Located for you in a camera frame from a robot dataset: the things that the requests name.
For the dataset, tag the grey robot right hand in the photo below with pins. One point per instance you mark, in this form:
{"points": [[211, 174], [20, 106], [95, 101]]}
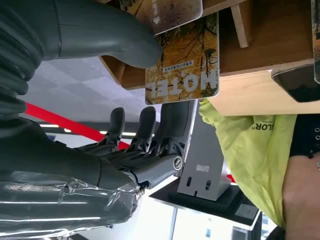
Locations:
{"points": [[62, 165]]}

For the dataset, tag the brown hotel key card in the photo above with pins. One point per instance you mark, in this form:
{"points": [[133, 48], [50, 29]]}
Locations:
{"points": [[170, 13]]}

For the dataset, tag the person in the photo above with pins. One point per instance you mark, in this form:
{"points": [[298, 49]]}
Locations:
{"points": [[257, 159]]}

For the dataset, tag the wooden card holder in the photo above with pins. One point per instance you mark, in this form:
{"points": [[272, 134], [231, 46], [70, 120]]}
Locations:
{"points": [[265, 49]]}

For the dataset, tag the ceiling light strip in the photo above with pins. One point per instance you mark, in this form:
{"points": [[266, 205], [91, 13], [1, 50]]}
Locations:
{"points": [[128, 134], [49, 126]]}

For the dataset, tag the ribbed grey right arm sleeve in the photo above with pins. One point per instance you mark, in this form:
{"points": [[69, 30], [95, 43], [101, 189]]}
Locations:
{"points": [[17, 49]]}

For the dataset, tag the silver monitor stand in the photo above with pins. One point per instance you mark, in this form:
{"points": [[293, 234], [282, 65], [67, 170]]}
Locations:
{"points": [[204, 155]]}

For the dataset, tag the black desk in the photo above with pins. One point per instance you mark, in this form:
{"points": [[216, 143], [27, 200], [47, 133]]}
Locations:
{"points": [[225, 207]]}

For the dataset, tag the grey square pad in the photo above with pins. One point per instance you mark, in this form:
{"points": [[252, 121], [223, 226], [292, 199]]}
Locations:
{"points": [[246, 211]]}

